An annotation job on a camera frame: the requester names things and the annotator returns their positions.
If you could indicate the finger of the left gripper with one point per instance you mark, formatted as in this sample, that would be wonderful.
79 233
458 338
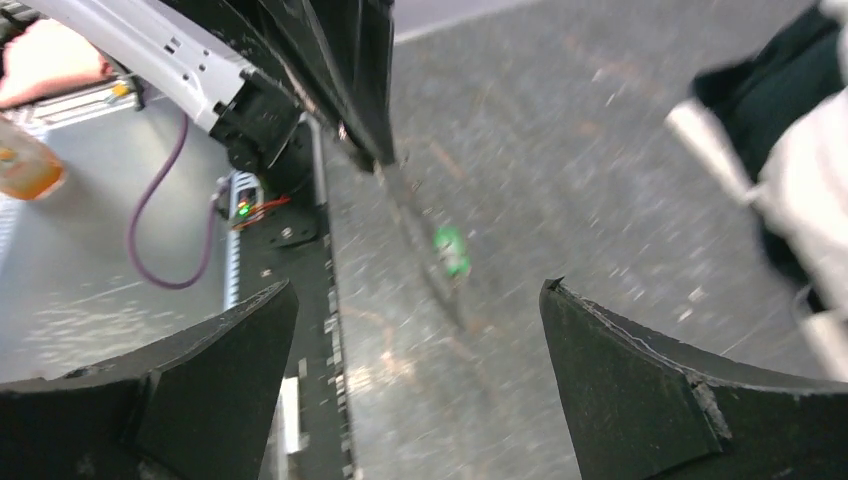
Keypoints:
357 42
292 28

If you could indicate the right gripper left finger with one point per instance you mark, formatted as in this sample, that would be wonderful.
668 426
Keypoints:
194 405

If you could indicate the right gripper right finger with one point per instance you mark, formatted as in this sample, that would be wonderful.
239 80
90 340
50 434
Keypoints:
642 405

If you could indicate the green tag key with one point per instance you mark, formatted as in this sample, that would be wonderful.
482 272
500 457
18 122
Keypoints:
450 246

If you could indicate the large metal keyring plate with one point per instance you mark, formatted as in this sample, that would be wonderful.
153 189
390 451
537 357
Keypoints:
418 229

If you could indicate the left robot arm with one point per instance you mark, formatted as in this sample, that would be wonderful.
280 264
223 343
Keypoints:
246 71

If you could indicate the pink cloth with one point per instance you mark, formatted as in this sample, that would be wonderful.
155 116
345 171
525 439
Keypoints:
48 58

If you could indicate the orange drink bottle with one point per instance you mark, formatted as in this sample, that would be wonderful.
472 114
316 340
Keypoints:
30 169

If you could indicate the black white checkered blanket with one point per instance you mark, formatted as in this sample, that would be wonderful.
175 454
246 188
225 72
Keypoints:
772 130

